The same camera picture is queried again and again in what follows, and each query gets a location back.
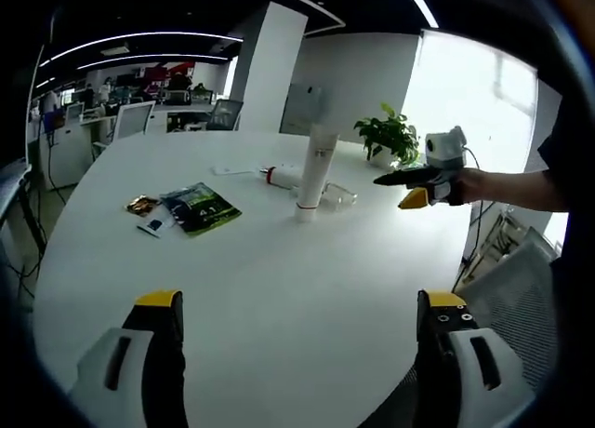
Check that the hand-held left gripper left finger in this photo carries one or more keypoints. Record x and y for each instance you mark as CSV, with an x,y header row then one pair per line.
x,y
162,353

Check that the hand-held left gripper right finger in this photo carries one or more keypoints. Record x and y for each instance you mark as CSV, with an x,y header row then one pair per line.
x,y
432,377

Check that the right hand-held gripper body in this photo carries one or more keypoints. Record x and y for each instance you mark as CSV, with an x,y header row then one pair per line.
x,y
444,149

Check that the white skincare tube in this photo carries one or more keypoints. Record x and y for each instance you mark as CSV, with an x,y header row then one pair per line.
x,y
316,167

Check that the tall red collared skincare bottle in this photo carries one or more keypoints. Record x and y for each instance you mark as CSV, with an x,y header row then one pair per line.
x,y
286,177

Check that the person's right hand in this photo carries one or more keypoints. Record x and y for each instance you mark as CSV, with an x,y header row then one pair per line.
x,y
472,188

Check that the potted green plant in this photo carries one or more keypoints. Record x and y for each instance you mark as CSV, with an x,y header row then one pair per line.
x,y
386,130

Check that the white low rack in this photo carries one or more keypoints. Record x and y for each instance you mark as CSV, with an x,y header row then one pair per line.
x,y
502,242

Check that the grey mesh office chair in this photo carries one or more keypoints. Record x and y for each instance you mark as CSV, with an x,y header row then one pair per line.
x,y
511,307

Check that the grey glass board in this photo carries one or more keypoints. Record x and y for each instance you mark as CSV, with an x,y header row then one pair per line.
x,y
300,109

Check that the small silver sachet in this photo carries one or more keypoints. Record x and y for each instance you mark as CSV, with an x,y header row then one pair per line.
x,y
155,225

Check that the bright ceiling strip light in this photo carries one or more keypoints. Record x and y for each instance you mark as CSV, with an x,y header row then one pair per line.
x,y
418,4

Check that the green and black sachet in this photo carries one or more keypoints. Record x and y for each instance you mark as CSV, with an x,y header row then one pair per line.
x,y
200,209

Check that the gold foil sachet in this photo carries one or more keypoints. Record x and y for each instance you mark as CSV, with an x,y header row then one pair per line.
x,y
143,204

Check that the dark mesh office chair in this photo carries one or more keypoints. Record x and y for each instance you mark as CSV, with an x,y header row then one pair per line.
x,y
225,114

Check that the open laptop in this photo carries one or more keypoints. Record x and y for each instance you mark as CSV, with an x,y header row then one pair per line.
x,y
16,186

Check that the white office chair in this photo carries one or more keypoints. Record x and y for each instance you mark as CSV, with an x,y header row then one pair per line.
x,y
135,118

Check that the long ceiling strip light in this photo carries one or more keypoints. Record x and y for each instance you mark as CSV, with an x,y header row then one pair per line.
x,y
186,34
186,54

